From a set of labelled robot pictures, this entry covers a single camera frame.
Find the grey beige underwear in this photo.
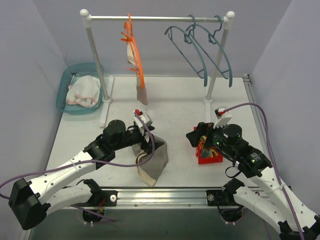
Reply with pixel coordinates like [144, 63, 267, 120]
[137, 139, 169, 187]

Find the white pink-trimmed underwear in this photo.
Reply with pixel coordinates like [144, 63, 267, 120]
[65, 75, 101, 108]

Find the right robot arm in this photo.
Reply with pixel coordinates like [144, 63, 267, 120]
[186, 122, 320, 240]

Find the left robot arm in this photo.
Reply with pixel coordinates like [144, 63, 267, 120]
[8, 119, 167, 230]

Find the beige brown underwear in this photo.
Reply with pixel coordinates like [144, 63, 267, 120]
[127, 42, 149, 105]

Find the orange plastic hanger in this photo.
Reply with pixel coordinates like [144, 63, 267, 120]
[121, 13, 146, 89]

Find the colourful clothespins pile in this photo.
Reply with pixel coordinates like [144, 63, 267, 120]
[196, 136, 219, 159]

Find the red plastic bin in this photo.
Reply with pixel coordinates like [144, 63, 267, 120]
[195, 135, 223, 165]

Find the white clothes rack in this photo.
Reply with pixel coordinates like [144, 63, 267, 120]
[80, 9, 235, 128]

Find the teal plastic basin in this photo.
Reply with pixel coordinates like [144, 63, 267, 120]
[56, 62, 103, 115]

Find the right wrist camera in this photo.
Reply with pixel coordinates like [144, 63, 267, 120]
[213, 107, 232, 129]

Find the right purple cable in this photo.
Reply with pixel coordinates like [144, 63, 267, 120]
[222, 102, 307, 240]

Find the purple cable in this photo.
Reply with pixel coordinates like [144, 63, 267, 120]
[0, 111, 156, 223]
[222, 102, 307, 240]

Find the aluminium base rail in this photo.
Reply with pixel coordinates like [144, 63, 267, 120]
[27, 186, 297, 210]

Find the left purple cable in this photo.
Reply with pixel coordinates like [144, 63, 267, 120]
[0, 111, 156, 223]

